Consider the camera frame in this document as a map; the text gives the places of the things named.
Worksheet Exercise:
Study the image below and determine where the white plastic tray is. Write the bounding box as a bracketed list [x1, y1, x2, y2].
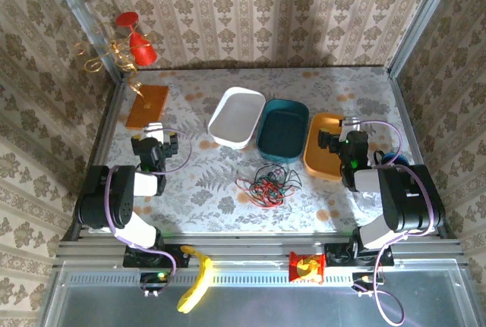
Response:
[207, 86, 267, 150]

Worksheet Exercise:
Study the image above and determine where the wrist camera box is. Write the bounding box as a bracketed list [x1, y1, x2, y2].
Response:
[339, 116, 361, 133]
[145, 122, 166, 142]

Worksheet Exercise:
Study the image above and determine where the orange rectangular board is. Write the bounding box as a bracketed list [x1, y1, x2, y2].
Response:
[125, 83, 171, 132]

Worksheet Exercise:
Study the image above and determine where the blue cup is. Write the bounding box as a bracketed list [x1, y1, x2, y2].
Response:
[374, 150, 410, 168]

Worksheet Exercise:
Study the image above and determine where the floral table cover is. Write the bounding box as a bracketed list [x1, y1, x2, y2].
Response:
[89, 67, 437, 235]

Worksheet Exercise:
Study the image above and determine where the yellow banana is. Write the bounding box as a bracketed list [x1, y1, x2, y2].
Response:
[176, 244, 213, 315]

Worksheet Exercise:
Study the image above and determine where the teal plastic tray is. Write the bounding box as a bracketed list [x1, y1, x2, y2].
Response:
[256, 98, 311, 165]

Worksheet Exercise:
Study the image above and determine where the aluminium table frame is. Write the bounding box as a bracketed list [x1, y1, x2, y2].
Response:
[52, 64, 470, 267]

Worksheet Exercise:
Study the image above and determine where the black cable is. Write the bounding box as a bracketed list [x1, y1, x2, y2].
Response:
[254, 162, 304, 196]

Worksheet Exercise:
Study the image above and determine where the red plastic goblet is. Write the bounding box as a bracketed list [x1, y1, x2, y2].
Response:
[115, 11, 158, 67]

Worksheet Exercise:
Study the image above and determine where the aluminium frame post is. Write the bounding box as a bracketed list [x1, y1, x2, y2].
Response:
[387, 0, 462, 77]
[43, 0, 128, 83]

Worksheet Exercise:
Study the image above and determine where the red snack packet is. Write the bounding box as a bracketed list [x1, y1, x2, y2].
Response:
[288, 250, 327, 285]

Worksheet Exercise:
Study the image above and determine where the gold wire ornament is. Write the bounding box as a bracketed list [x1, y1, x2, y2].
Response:
[73, 23, 156, 110]

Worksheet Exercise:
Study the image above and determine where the grey metal panel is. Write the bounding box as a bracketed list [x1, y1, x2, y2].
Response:
[39, 260, 483, 327]

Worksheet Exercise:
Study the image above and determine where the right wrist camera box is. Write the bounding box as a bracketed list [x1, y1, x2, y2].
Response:
[339, 116, 361, 133]

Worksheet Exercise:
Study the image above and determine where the orange plastic tray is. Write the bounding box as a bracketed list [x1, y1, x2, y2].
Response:
[302, 112, 356, 182]

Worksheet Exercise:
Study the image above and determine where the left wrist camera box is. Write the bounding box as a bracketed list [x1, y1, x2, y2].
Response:
[145, 122, 166, 142]

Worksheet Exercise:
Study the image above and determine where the small black circuit box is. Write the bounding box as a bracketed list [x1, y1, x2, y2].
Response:
[352, 272, 385, 297]
[139, 272, 172, 298]

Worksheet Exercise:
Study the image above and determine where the red cable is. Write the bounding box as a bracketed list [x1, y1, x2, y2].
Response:
[236, 175, 295, 209]

